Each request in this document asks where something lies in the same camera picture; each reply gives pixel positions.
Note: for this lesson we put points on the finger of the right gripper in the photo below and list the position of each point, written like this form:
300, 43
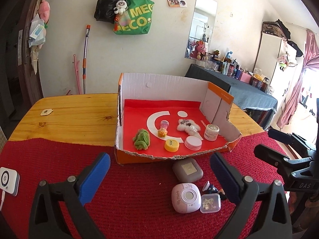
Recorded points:
274, 157
286, 138

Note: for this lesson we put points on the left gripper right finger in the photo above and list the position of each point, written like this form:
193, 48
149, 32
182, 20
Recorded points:
273, 218

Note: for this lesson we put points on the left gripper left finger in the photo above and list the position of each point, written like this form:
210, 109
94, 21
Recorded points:
46, 218

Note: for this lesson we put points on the white cream jar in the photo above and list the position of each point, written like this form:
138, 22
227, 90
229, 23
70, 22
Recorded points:
211, 132

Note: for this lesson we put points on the white round compact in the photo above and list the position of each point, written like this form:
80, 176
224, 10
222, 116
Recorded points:
193, 143

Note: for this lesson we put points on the green fuzzy scrunchie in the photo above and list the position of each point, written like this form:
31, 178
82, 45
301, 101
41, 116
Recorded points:
141, 139

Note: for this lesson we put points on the white fluffy plush keychain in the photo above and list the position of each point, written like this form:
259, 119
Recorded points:
188, 126

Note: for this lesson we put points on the yellow round tin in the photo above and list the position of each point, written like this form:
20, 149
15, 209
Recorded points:
171, 145

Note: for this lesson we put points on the pink yellow figurine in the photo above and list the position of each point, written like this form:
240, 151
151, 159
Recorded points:
162, 131

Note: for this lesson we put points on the right hand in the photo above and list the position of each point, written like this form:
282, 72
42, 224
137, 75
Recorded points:
298, 202

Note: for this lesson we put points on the red knitted cloth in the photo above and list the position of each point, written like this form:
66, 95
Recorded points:
133, 201

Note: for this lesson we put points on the white power bank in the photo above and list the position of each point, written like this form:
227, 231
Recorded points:
9, 181

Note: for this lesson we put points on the small clear plastic box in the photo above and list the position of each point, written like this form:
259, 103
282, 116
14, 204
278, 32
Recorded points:
211, 203

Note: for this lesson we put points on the blue covered side table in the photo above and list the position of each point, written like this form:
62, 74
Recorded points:
261, 105

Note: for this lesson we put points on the dark blue figurine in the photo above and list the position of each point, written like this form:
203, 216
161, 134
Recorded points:
209, 188

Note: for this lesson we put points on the pink box on side table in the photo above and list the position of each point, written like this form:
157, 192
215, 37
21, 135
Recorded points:
245, 77

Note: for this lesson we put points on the white wardrobe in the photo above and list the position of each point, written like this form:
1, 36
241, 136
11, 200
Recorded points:
279, 62

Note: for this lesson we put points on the small beige sticker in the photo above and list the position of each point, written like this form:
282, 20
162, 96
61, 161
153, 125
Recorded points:
46, 112

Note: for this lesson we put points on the pink curtain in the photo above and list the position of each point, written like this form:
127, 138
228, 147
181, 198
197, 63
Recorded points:
310, 62

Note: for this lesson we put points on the pink round device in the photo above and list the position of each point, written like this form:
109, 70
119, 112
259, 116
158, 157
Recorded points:
186, 198

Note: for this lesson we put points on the grey earbud case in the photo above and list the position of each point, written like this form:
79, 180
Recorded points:
187, 170

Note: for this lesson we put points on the brown wooden door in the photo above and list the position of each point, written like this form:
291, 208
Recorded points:
25, 11

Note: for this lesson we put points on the leopard pattern bag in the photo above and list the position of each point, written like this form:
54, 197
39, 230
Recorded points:
273, 28

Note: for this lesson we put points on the orange cardboard box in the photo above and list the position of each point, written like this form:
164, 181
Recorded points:
145, 99

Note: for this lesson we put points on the pink plush toy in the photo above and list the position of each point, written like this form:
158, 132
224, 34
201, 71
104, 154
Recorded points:
199, 51

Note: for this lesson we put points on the hanging packets on door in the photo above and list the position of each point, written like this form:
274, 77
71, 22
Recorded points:
37, 37

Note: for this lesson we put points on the black bag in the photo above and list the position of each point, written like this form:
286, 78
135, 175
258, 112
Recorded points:
105, 11

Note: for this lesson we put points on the green tote bag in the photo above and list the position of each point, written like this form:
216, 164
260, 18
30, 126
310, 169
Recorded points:
136, 19

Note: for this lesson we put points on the pink plush on door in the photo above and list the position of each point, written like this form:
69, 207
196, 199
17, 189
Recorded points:
44, 11

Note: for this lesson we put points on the white panda plush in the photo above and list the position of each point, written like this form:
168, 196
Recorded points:
120, 7

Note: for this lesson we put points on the wall mirror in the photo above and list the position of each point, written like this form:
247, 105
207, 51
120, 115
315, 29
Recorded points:
202, 24

